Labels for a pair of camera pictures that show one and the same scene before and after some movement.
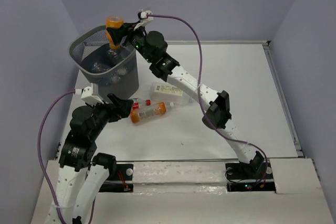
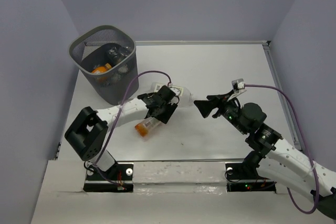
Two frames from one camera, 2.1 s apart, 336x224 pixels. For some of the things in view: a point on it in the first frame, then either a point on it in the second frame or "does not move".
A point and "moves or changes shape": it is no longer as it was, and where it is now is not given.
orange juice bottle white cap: (139, 115) moves or changes shape
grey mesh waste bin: (111, 71) does not move
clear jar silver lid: (122, 71) to (124, 50)
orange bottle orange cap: (114, 21) to (101, 69)
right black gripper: (126, 29) to (219, 100)
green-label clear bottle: (115, 55) does not move
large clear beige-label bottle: (168, 92) does not move
